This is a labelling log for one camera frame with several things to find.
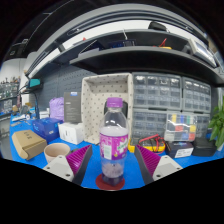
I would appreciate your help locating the grey small-parts drawer cabinet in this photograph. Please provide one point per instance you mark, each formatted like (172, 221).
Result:
(196, 96)

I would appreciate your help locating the cluttered background shelf unit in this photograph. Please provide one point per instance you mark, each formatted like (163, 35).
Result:
(8, 96)

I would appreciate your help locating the cream perforated storage bin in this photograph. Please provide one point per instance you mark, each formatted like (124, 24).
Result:
(93, 106)

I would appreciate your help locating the black overhead shelf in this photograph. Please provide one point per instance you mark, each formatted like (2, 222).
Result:
(133, 60)

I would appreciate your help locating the wide grey drawer cabinet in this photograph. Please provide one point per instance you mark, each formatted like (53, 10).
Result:
(156, 91)

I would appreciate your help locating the white carton box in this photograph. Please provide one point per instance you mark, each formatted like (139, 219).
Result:
(71, 132)

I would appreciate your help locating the yellow and red hand tool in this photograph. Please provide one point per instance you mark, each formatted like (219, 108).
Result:
(165, 45)

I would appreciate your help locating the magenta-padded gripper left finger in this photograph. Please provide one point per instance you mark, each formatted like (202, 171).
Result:
(59, 166)

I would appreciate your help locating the blue carton box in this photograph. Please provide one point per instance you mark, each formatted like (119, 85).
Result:
(46, 128)

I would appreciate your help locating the teal lamp head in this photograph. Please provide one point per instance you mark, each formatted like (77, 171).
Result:
(34, 83)

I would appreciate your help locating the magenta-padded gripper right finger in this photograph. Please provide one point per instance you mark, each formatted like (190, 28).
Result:
(166, 166)

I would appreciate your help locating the purple plastic bag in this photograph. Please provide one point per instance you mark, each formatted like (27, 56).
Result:
(56, 108)

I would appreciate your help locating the dark grey flat box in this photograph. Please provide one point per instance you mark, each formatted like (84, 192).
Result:
(72, 107)

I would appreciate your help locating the clear organizer with coloured parts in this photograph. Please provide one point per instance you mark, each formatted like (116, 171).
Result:
(181, 126)

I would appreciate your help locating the low grey drawer cabinet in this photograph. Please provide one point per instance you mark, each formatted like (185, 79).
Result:
(148, 123)

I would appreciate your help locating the black box with white label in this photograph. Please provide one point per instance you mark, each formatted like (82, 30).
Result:
(179, 149)

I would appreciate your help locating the beige patterned mug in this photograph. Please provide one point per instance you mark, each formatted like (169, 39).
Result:
(55, 151)

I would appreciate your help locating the brown cardboard box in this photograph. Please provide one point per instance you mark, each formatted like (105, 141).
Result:
(28, 144)

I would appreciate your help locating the green potted plant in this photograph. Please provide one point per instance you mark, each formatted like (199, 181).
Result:
(218, 125)

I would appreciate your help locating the grey oscilloscope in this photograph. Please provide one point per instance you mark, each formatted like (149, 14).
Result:
(201, 50)

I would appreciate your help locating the purple-capped clear drink bottle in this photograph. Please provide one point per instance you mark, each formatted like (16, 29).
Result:
(114, 143)

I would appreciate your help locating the black computer mouse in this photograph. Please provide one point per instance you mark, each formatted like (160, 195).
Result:
(157, 26)

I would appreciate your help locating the plain black flat box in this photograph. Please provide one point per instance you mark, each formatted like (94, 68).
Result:
(204, 147)

